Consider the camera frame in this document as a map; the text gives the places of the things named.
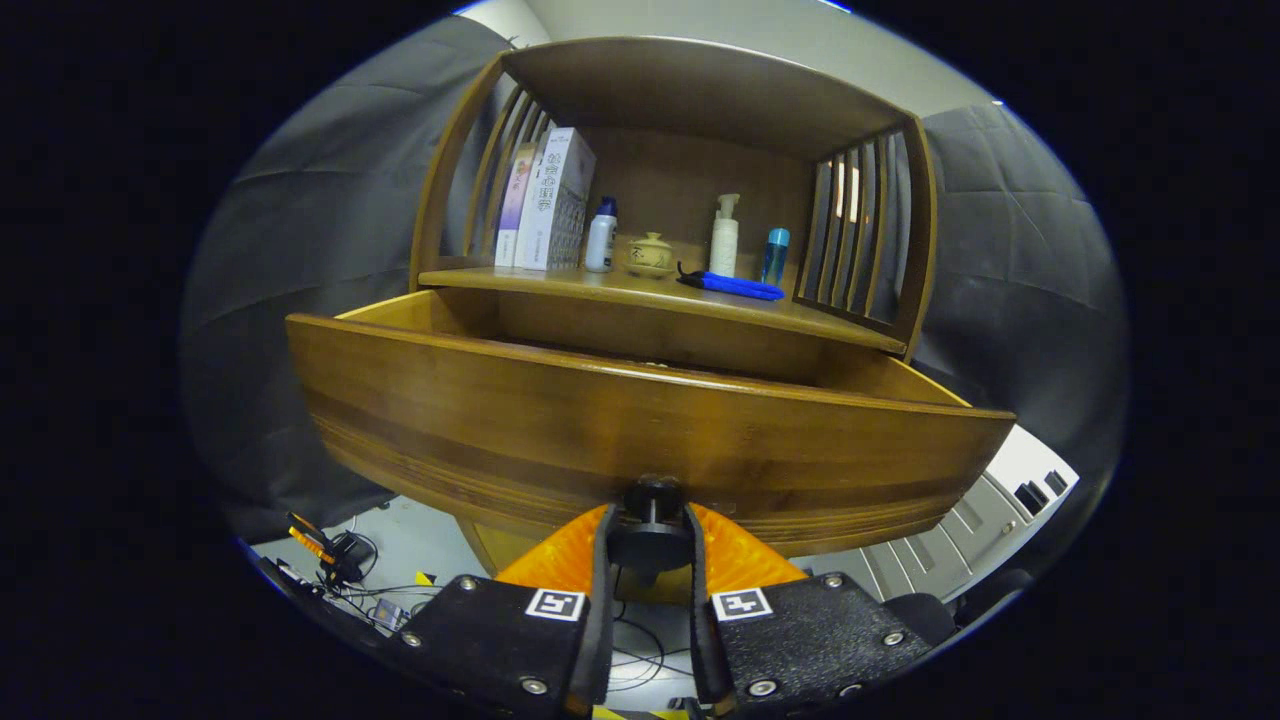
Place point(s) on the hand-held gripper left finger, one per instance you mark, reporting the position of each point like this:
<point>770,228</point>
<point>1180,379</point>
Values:
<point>603,600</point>

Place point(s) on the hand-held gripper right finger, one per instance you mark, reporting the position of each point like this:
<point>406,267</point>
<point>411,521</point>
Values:
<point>697,620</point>

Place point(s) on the brown wooden drawer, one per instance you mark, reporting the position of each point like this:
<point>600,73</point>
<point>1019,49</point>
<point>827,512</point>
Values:
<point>600,430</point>

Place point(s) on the brown wooden countertop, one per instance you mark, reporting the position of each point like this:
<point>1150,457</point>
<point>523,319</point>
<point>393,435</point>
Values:
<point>640,288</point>

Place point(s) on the white drawer unit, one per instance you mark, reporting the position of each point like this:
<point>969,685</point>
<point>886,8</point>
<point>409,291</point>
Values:
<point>1000,500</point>

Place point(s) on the brown wooden cabinet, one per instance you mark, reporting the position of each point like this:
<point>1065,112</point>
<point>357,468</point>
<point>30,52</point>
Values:
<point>690,180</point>

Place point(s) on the black power adapter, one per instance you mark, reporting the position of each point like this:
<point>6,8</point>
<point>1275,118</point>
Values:
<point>347,555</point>

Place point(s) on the orange black tool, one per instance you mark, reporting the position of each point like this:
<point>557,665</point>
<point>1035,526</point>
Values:
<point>310,540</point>

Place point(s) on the beige ceramic saucer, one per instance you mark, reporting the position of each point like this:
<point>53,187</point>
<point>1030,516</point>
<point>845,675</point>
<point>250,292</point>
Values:
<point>650,273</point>

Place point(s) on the blue folded cloth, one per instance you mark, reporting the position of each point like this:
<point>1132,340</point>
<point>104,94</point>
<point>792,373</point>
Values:
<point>735,287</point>

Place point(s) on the beige lidded ceramic teacup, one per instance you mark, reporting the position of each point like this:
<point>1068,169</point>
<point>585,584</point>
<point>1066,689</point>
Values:
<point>650,252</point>

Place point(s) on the small black block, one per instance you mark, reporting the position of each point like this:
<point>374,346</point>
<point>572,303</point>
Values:
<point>1030,498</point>
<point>1056,482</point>

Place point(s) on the small white bottle blue cap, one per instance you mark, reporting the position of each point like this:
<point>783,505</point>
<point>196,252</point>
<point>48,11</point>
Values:
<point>600,245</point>

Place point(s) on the clear blue bottle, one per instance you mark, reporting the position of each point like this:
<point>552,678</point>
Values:
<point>775,258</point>

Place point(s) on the white pump bottle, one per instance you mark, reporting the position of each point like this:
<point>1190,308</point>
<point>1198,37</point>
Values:
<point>724,245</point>

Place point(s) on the thick white patterned book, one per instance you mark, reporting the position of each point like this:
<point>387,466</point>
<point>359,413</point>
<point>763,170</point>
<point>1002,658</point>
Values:
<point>565,215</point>

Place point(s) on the pink purple book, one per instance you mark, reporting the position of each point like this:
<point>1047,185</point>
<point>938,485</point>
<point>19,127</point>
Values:
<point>508,220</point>

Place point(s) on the black backdrop cloth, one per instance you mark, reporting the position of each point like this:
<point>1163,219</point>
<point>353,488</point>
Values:
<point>300,250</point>

